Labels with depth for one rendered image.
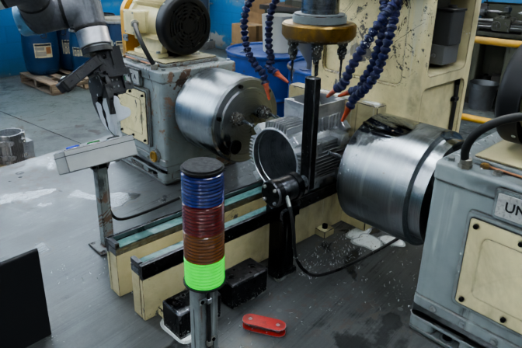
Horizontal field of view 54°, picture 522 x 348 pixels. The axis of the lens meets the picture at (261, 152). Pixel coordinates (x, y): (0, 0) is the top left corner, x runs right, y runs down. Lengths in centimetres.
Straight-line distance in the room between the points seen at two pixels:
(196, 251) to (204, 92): 77
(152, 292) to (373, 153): 52
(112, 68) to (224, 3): 712
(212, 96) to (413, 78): 53
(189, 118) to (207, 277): 77
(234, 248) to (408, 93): 59
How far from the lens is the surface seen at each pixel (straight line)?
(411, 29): 134
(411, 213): 103
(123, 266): 113
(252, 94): 144
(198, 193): 68
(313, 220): 134
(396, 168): 102
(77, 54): 615
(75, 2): 129
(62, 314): 115
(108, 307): 114
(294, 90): 144
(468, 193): 93
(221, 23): 843
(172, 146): 159
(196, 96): 144
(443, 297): 104
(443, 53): 147
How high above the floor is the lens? 149
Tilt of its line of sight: 21 degrees down
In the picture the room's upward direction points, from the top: 1 degrees clockwise
